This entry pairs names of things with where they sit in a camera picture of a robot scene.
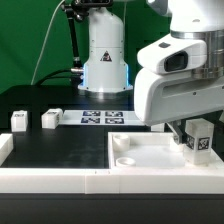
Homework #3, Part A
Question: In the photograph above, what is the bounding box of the white square tabletop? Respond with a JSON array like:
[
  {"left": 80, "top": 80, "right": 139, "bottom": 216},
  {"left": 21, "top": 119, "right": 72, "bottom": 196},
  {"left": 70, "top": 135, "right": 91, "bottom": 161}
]
[{"left": 107, "top": 131, "right": 216, "bottom": 169}]

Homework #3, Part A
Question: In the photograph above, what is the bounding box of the white U-shaped fence wall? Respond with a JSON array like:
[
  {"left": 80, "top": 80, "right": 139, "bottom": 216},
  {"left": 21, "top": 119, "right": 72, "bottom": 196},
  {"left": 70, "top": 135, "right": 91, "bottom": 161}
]
[{"left": 0, "top": 134, "right": 224, "bottom": 194}]

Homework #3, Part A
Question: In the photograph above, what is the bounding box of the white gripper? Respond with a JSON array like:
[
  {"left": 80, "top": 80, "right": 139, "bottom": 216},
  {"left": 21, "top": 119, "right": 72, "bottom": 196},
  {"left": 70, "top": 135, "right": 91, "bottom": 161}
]
[{"left": 134, "top": 68, "right": 224, "bottom": 145}]

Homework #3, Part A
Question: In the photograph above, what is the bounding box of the grey cable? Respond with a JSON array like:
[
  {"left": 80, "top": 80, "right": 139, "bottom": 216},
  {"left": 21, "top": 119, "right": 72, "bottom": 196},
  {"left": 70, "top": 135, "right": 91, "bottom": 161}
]
[{"left": 30, "top": 0, "right": 66, "bottom": 86}]

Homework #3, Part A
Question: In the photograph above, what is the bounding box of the black cable bundle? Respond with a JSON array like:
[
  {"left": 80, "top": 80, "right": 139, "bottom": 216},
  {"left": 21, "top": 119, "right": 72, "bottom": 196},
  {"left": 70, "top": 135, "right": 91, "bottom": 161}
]
[{"left": 34, "top": 68, "right": 84, "bottom": 87}]

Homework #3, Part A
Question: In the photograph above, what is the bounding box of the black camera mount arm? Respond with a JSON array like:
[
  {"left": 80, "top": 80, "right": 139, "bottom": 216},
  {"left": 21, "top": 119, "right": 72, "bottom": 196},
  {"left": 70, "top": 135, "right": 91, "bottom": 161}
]
[{"left": 62, "top": 0, "right": 113, "bottom": 68}]

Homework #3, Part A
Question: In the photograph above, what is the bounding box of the white sheet with AprilTags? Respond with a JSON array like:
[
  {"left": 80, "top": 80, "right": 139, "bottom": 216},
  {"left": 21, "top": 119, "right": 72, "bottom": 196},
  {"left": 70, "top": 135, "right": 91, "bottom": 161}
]
[{"left": 60, "top": 110, "right": 143, "bottom": 126}]

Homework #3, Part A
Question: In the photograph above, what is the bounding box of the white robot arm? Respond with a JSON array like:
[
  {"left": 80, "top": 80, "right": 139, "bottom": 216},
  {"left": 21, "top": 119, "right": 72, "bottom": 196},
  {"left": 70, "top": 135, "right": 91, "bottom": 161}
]
[{"left": 80, "top": 0, "right": 224, "bottom": 126}]

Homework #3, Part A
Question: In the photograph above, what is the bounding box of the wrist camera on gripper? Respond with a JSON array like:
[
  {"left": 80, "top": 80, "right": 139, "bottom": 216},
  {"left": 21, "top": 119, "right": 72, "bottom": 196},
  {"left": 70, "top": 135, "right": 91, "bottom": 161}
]
[{"left": 137, "top": 34, "right": 207, "bottom": 75}]

